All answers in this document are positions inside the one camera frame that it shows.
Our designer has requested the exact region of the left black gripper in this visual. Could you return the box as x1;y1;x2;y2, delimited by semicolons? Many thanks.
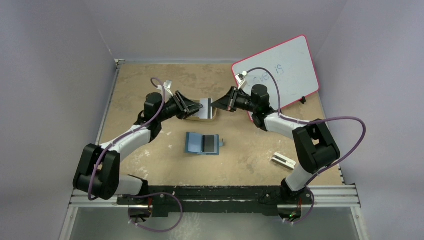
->
157;91;202;123

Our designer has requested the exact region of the tan oval tray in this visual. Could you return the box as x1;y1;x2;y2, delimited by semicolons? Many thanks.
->
186;98;218;122

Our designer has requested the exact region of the white grey credit card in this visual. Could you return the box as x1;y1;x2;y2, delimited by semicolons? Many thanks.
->
198;98;213;120

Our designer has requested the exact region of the blue card holder wallet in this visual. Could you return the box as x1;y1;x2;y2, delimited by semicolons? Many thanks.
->
184;132;224;156

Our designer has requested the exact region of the grey striped credit card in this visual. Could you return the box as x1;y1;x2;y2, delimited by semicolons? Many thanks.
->
202;135;218;154

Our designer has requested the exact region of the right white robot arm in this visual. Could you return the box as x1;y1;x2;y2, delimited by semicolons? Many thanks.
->
211;84;341;204

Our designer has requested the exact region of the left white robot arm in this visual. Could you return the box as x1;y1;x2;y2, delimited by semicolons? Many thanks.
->
72;91;203;205

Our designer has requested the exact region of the pink framed whiteboard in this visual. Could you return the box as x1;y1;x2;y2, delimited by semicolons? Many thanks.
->
231;35;320;109

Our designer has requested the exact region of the white black eraser block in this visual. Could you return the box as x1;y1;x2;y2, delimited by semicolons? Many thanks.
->
270;152;297;171

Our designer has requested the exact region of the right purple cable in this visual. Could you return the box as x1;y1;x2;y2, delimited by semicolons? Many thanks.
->
243;67;367;186

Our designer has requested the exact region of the purple cable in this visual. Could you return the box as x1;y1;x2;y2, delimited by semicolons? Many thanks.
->
87;77;167;201
243;67;367;186

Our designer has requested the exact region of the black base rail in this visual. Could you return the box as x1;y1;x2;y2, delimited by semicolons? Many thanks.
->
117;185;313;218

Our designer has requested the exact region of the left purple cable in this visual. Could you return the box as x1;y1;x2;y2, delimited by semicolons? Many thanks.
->
87;77;167;201

